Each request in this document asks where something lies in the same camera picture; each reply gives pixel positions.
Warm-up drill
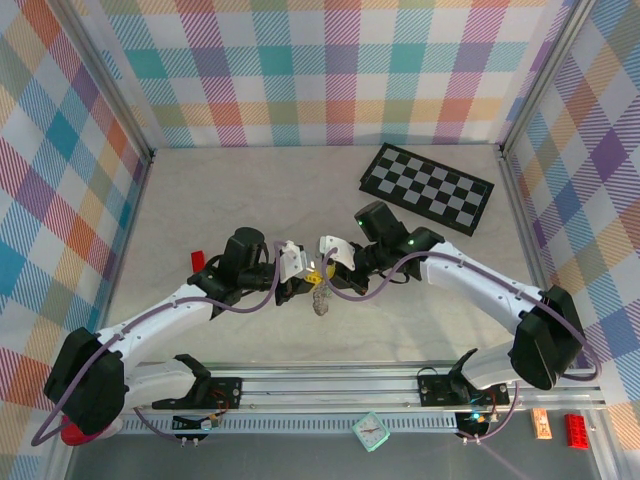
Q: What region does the clear plastic bag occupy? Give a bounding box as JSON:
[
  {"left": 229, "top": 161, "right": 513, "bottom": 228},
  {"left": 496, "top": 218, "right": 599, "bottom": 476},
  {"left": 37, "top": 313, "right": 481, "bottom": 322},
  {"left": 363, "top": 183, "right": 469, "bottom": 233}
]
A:
[{"left": 310, "top": 282, "right": 334, "bottom": 319}]

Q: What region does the black grey chessboard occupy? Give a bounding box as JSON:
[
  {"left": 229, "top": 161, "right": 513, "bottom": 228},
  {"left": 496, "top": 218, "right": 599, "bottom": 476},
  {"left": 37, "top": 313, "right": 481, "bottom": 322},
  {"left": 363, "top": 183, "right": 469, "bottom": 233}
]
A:
[{"left": 356, "top": 142, "right": 496, "bottom": 237}]

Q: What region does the teal square clock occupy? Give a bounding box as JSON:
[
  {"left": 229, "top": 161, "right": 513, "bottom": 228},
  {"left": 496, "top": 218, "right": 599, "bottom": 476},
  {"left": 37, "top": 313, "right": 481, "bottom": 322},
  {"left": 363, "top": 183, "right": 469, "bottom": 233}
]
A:
[{"left": 351, "top": 409, "right": 392, "bottom": 455}]

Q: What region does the small circuit board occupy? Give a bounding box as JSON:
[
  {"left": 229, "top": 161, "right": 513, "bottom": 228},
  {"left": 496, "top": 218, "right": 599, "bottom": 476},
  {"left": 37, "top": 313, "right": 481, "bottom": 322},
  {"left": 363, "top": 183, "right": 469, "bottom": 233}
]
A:
[
  {"left": 172, "top": 410, "right": 224, "bottom": 432},
  {"left": 453, "top": 408, "right": 501, "bottom": 437}
]

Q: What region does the small wooden block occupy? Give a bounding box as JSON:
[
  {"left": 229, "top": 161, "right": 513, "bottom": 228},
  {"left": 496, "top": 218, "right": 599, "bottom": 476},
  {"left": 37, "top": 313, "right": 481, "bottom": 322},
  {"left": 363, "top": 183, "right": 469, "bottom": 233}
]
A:
[{"left": 530, "top": 407, "right": 554, "bottom": 441}]

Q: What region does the red round plastic dish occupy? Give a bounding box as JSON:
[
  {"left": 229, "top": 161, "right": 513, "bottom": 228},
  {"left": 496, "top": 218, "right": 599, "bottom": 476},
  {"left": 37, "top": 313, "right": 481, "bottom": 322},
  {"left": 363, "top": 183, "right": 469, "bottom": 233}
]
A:
[{"left": 58, "top": 419, "right": 101, "bottom": 446}]

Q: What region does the red toy brick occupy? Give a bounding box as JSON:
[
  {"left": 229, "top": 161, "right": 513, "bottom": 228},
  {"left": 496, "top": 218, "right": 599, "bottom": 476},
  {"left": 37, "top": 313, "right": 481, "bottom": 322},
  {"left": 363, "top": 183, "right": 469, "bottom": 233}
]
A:
[{"left": 564, "top": 413, "right": 592, "bottom": 450}]

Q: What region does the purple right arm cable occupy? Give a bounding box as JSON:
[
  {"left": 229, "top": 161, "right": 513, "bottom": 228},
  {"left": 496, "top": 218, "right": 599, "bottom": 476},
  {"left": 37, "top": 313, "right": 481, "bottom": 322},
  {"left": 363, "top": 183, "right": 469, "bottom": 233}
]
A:
[{"left": 322, "top": 251, "right": 604, "bottom": 445}]

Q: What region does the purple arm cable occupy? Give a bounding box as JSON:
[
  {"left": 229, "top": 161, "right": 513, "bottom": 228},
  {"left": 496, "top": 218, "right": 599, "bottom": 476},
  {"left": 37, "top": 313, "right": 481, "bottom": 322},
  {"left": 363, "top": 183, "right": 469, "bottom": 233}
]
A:
[
  {"left": 322, "top": 251, "right": 604, "bottom": 445},
  {"left": 30, "top": 240, "right": 301, "bottom": 446}
]

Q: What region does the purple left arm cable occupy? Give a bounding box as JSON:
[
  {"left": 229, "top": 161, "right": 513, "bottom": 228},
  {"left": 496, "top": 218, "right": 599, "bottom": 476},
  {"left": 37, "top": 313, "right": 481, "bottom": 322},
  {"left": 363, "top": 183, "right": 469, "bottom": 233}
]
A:
[{"left": 30, "top": 240, "right": 301, "bottom": 446}]

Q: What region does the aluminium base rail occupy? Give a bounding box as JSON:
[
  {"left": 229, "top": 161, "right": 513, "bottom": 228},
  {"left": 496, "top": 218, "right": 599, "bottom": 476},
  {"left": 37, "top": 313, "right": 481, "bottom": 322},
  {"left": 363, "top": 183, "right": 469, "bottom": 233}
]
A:
[{"left": 133, "top": 362, "right": 607, "bottom": 416}]

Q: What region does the perforated metal cable tray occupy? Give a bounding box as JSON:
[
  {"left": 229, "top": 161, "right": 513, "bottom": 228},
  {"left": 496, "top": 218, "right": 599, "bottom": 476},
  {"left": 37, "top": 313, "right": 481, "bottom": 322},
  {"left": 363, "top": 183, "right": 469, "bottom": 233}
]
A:
[{"left": 119, "top": 413, "right": 462, "bottom": 434}]

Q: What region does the aluminium frame side bar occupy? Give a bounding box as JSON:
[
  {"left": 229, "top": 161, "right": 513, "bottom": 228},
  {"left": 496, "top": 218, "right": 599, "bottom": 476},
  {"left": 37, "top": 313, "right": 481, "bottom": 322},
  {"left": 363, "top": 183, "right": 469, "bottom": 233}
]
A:
[{"left": 494, "top": 144, "right": 624, "bottom": 480}]

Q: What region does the aluminium frame post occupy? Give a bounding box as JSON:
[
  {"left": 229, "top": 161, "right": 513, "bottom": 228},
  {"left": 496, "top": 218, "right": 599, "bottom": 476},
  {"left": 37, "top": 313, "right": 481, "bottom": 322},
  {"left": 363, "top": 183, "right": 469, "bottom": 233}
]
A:
[
  {"left": 54, "top": 0, "right": 157, "bottom": 164},
  {"left": 494, "top": 0, "right": 599, "bottom": 157}
]

